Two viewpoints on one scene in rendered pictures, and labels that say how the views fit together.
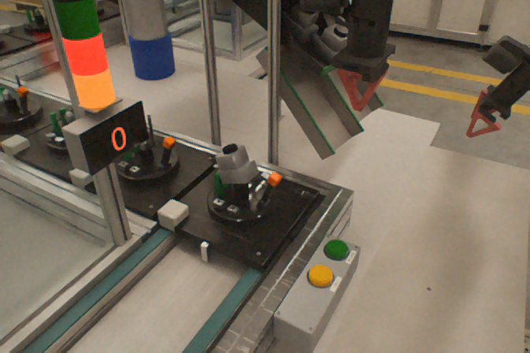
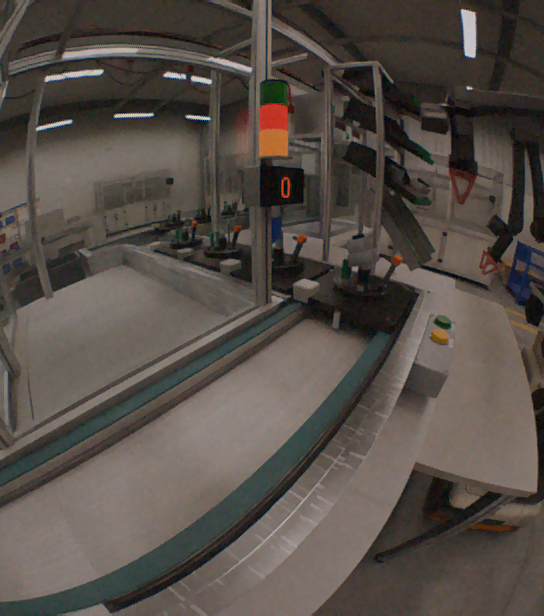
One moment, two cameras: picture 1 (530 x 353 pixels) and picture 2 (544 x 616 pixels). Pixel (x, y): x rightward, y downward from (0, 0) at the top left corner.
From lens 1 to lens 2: 0.40 m
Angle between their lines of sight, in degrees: 10
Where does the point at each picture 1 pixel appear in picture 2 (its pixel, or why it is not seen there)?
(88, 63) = (277, 119)
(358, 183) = not seen: hidden behind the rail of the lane
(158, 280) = (294, 339)
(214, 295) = (347, 353)
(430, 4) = not seen: hidden behind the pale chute
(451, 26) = not seen: hidden behind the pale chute
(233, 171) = (362, 253)
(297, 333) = (433, 377)
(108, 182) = (264, 237)
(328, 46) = (414, 189)
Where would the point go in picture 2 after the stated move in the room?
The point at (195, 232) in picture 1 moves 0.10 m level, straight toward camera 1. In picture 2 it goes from (328, 302) to (341, 327)
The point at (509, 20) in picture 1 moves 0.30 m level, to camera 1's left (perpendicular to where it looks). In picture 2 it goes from (451, 258) to (437, 256)
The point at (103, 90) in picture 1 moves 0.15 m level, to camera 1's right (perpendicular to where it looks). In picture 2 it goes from (283, 142) to (370, 148)
